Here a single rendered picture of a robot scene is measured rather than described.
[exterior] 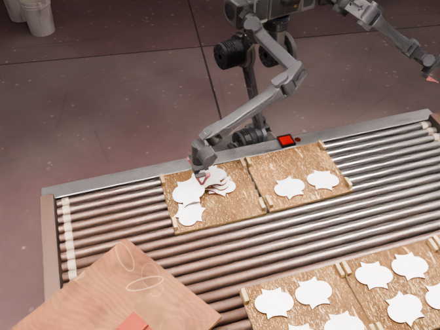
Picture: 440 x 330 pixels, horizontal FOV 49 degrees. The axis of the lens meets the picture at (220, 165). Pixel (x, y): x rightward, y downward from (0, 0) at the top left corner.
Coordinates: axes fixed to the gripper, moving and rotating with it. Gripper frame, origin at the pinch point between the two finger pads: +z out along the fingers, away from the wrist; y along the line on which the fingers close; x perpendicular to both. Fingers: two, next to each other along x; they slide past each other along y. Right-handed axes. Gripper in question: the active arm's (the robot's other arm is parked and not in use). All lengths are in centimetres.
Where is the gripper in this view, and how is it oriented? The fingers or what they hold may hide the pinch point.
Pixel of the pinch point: (198, 176)
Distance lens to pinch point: 215.5
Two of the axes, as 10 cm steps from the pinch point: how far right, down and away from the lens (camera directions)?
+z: -0.1, 7.2, 6.9
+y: 3.2, 6.6, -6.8
